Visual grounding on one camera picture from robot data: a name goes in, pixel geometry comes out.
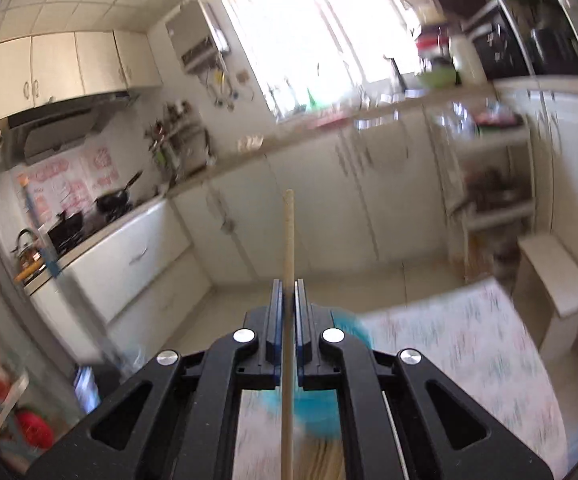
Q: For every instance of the green bowl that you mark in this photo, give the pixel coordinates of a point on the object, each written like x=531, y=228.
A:
x=438, y=77

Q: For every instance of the white stool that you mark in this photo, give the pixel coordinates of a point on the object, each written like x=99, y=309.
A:
x=545, y=295

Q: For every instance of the range hood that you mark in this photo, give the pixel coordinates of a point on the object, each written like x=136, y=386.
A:
x=43, y=131

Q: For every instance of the black frying pan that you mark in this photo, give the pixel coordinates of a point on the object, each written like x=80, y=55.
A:
x=110, y=201

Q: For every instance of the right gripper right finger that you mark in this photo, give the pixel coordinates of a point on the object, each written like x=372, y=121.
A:
x=316, y=371

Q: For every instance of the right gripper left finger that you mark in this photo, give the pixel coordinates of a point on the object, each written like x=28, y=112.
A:
x=261, y=365

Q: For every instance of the turquoise perforated plastic basket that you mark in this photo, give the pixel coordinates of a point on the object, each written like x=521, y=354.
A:
x=317, y=410

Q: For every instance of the floral tablecloth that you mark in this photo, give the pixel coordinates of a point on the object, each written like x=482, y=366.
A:
x=475, y=337

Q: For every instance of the white tiered storage rack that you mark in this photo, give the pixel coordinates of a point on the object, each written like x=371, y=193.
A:
x=485, y=162

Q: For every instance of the white water heater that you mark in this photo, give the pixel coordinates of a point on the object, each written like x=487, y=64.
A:
x=196, y=37

